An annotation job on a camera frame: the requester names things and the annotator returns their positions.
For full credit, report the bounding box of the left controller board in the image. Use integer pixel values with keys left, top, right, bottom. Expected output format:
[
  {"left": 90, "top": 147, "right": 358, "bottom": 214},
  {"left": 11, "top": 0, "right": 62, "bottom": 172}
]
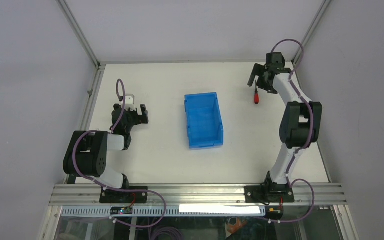
[{"left": 110, "top": 206, "right": 133, "bottom": 216}]

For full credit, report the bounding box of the controller board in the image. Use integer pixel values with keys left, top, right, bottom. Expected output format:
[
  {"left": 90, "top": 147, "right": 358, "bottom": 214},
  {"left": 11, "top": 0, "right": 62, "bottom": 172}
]
[
  {"left": 265, "top": 206, "right": 283, "bottom": 215},
  {"left": 110, "top": 206, "right": 133, "bottom": 216}
]

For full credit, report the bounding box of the aluminium front rail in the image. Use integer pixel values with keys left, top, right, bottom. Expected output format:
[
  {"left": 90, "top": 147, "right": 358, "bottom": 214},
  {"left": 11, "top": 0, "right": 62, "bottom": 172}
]
[{"left": 49, "top": 183, "right": 348, "bottom": 207}]

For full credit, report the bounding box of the red black screwdriver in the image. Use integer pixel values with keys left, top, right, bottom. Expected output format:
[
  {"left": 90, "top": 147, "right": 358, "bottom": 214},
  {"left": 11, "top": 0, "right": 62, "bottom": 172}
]
[{"left": 253, "top": 87, "right": 260, "bottom": 105}]

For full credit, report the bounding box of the orange object below table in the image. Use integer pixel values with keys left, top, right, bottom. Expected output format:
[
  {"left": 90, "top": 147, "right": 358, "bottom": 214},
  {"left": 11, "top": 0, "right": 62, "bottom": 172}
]
[{"left": 225, "top": 217, "right": 248, "bottom": 236}]

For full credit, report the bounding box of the white slotted cable duct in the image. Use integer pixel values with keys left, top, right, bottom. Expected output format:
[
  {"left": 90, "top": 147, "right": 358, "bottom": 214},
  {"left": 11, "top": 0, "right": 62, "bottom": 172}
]
[{"left": 61, "top": 204, "right": 266, "bottom": 218}]

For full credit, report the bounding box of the right controller board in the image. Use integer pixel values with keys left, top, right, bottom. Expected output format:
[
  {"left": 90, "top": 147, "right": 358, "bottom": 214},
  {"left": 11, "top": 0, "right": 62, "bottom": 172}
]
[{"left": 265, "top": 206, "right": 283, "bottom": 215}]

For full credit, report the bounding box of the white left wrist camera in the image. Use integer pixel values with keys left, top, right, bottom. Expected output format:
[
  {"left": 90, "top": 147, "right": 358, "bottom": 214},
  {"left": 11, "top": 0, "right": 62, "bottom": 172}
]
[{"left": 122, "top": 94, "right": 135, "bottom": 105}]

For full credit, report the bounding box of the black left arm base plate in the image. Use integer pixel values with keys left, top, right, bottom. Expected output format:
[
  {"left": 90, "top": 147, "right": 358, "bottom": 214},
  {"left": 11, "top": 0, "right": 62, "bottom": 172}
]
[{"left": 99, "top": 185, "right": 148, "bottom": 205}]

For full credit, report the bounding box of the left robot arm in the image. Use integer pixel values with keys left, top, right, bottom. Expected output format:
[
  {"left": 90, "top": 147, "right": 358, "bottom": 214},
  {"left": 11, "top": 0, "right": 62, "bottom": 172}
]
[{"left": 63, "top": 104, "right": 149, "bottom": 203}]

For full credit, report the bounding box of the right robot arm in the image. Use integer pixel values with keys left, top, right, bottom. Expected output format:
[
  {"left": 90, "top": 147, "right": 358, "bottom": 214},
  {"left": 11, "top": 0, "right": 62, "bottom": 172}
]
[{"left": 247, "top": 52, "right": 323, "bottom": 203}]

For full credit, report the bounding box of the blue plastic bin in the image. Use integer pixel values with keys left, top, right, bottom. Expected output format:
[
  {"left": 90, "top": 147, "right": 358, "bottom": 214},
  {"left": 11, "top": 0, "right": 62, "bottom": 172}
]
[{"left": 184, "top": 92, "right": 224, "bottom": 149}]

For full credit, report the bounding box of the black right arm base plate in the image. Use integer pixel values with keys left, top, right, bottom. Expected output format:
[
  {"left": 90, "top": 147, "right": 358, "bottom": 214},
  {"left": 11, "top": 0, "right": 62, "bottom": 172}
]
[{"left": 244, "top": 185, "right": 295, "bottom": 205}]

